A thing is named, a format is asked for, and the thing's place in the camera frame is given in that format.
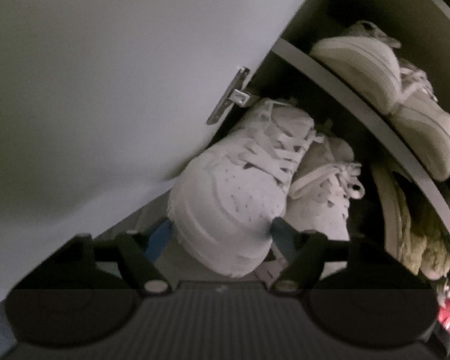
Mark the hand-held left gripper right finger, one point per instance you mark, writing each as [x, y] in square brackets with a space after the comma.
[283, 236]

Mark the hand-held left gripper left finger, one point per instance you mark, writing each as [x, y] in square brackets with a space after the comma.
[159, 238]

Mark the white chunky sneaker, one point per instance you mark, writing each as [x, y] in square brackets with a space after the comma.
[228, 195]
[322, 202]

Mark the grey shoe cabinet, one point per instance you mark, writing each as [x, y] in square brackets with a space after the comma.
[397, 0]

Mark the plain white cabinet door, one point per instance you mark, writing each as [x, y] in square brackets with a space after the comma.
[116, 82]

